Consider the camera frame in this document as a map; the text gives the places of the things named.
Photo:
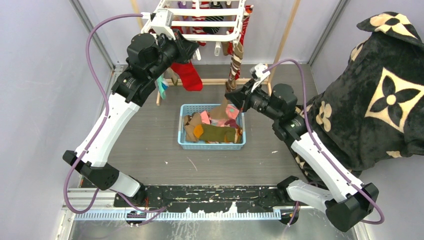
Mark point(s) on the black floral blanket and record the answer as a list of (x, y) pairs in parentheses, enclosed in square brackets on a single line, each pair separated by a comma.
[(374, 110)]

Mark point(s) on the brown white striped sock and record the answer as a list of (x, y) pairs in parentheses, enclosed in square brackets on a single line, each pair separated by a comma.
[(235, 67)]

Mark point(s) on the mint green blue sock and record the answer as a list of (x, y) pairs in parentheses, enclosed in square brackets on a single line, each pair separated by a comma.
[(162, 85)]

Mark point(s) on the tan long sock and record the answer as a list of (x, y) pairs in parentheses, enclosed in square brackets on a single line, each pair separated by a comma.
[(219, 113)]

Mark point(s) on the tan brown sock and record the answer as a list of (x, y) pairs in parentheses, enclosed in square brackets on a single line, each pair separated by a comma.
[(189, 123)]

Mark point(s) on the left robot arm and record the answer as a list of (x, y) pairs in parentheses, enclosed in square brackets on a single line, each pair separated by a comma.
[(149, 56)]

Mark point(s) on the white hanger clip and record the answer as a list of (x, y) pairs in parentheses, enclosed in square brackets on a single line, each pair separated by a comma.
[(217, 48)]

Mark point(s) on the pink ribbed sock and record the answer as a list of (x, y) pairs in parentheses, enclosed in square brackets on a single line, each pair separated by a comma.
[(232, 112)]

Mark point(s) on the red white striped sock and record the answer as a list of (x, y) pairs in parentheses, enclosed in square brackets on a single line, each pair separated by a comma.
[(198, 30)]

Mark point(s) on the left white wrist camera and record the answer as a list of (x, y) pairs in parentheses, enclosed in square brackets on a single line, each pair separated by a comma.
[(161, 23)]

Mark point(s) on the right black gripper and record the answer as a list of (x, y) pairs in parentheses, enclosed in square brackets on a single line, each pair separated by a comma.
[(242, 97)]

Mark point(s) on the red white patterned sock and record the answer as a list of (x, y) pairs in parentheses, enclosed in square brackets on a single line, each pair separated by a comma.
[(188, 75)]

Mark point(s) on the light blue plastic basket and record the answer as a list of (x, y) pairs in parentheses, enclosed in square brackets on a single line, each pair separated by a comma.
[(189, 109)]

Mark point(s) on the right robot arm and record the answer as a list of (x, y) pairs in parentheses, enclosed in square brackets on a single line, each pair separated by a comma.
[(345, 200)]

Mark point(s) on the olive green sock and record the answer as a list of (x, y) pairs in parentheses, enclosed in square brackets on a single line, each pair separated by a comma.
[(220, 134)]

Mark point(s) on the wooden hanging rack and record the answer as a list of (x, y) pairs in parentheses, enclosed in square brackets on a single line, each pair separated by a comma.
[(224, 81)]

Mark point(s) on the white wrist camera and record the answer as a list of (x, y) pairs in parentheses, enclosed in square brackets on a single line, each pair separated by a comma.
[(259, 73), (161, 23)]

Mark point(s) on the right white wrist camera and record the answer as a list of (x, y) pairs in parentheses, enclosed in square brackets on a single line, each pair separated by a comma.
[(259, 73)]

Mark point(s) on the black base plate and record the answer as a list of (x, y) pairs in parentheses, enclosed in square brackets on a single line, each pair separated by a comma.
[(214, 198)]

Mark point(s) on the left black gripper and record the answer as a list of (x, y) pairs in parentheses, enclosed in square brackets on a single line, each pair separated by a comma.
[(185, 48)]

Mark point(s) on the white plastic sock hanger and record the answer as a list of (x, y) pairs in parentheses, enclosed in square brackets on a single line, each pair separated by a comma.
[(223, 21)]

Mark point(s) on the red santa christmas sock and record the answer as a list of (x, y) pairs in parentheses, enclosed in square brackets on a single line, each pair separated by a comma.
[(248, 10)]

